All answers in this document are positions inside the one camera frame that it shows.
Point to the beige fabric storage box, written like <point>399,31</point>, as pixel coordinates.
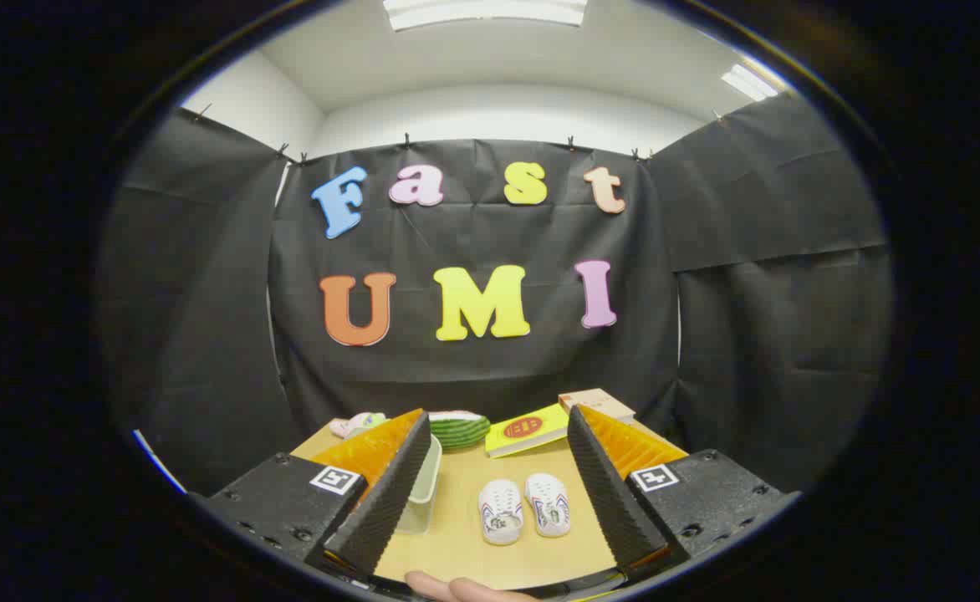
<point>425,485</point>

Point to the pink and green plush toy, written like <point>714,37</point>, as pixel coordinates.
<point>358,424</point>

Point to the yellow book with red circle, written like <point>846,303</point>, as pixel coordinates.
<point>528,431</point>

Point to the beige book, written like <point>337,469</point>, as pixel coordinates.
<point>599,402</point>

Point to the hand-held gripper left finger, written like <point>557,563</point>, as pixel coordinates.
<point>385,502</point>

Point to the watermelon slice plush toy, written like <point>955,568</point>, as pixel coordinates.
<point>459,430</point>

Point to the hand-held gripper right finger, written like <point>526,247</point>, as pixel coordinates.
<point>611,502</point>

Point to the white canvas shoe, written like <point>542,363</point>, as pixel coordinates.
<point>547,500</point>
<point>500,506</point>

